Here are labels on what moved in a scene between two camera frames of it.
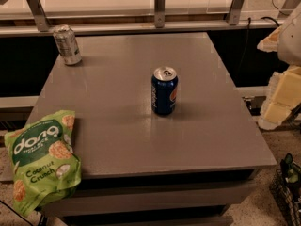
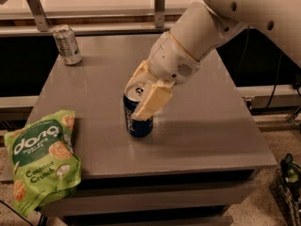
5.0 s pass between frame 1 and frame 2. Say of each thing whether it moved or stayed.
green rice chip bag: stayed
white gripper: moved
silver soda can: stayed
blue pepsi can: moved
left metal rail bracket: stayed
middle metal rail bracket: stayed
